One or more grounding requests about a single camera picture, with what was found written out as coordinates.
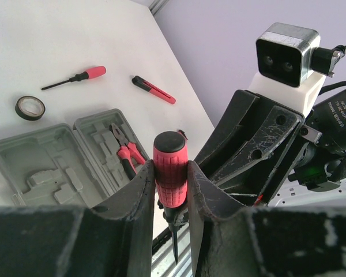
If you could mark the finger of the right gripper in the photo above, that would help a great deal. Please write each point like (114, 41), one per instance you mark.
(235, 127)

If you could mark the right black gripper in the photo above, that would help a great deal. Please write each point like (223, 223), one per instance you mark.
(249, 158)

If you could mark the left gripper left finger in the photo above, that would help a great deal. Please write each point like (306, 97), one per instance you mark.
(112, 239)

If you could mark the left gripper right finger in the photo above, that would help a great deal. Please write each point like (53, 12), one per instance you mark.
(228, 238)

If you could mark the grey plastic tool case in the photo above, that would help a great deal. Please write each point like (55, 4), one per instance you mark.
(64, 165)

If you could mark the red black pliers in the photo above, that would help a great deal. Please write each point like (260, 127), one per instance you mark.
(127, 152)

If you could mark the red-handled screwdriver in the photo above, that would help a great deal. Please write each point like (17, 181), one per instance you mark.
(170, 160)
(88, 74)

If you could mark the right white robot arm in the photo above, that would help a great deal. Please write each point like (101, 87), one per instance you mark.
(272, 190)

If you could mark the red black bit holder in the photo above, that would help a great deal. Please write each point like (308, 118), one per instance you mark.
(183, 134)

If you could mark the red black utility knife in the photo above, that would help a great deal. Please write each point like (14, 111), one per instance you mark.
(154, 90)

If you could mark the black electrical tape roll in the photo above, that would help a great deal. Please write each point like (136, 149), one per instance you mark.
(30, 108)

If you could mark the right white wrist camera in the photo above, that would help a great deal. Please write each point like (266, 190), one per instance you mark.
(285, 75)

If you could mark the right aluminium frame post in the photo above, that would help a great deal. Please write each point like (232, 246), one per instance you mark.
(157, 6)

